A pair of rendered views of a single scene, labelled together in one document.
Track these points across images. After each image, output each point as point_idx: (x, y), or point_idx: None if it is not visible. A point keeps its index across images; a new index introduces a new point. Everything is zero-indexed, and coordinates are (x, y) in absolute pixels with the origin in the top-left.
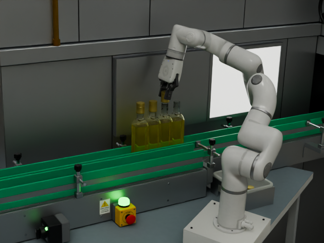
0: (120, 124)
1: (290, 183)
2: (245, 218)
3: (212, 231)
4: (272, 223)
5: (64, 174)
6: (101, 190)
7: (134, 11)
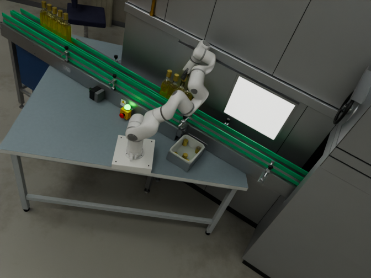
0: (171, 78)
1: (220, 177)
2: (136, 155)
3: (122, 146)
4: (162, 175)
5: (119, 76)
6: (125, 95)
7: (199, 20)
